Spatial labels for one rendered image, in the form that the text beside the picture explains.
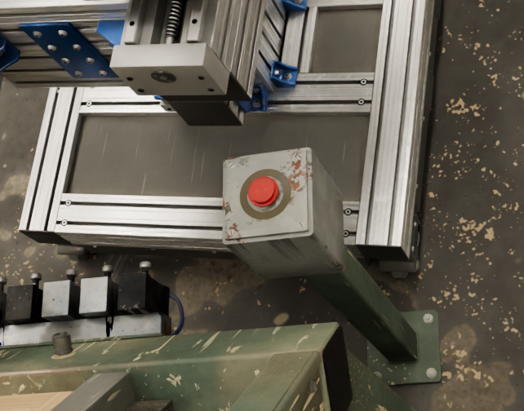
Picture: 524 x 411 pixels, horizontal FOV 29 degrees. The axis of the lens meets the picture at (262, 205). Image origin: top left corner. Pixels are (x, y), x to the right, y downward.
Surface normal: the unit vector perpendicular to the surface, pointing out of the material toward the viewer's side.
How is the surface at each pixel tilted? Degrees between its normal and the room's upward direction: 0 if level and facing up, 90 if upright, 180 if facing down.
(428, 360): 0
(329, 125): 0
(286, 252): 90
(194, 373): 30
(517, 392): 0
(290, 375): 60
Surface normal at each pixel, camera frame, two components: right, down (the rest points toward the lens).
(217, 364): -0.26, 0.18
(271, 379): -0.16, -0.98
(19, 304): -0.31, -0.33
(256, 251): 0.00, 0.94
